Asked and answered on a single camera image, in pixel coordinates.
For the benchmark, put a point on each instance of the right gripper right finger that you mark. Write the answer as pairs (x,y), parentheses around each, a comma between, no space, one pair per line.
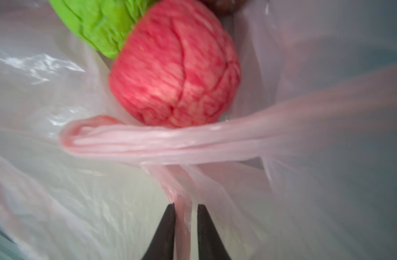
(210,245)

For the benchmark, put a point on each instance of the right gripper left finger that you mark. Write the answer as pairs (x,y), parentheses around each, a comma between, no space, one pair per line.
(162,244)

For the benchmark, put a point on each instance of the pink printed plastic bag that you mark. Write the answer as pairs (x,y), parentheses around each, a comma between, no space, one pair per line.
(303,166)

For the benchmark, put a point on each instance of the red apple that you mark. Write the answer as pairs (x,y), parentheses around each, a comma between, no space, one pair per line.
(178,68)

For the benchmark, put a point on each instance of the green crinkled toy vegetable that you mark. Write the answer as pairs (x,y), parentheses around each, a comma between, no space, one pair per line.
(103,24)

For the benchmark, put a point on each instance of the dark purple round fruit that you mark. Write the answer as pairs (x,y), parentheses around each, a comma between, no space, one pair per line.
(224,7)

